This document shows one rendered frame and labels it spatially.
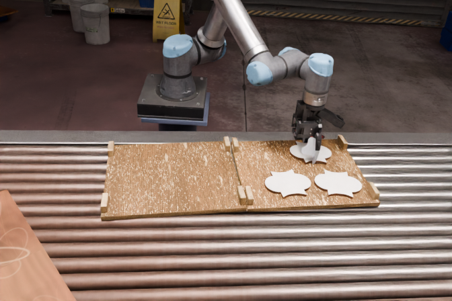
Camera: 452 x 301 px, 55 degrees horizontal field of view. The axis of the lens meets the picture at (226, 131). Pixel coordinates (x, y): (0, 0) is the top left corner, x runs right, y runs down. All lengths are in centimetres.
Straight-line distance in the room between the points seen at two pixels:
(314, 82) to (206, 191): 46
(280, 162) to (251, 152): 11
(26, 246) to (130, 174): 44
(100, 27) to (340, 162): 376
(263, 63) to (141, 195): 53
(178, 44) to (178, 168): 55
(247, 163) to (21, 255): 73
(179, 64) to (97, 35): 323
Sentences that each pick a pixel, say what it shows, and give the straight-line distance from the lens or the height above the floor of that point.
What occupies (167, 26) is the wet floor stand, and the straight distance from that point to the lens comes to 490.
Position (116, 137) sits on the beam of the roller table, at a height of 91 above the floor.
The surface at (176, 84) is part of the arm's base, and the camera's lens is 178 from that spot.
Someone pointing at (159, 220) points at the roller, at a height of 92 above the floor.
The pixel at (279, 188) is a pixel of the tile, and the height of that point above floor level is 95.
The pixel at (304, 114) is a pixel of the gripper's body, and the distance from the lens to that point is 141.
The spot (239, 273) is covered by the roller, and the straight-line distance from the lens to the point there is 113.
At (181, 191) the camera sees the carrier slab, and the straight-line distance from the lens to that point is 132.
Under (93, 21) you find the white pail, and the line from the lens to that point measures 488.
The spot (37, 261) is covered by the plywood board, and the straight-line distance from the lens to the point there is 104.
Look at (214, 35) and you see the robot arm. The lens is 174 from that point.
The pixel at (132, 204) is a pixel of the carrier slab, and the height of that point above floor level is 94.
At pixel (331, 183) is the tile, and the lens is 141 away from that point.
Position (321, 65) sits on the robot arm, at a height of 129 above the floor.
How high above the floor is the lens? 179
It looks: 32 degrees down
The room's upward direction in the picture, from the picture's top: 4 degrees clockwise
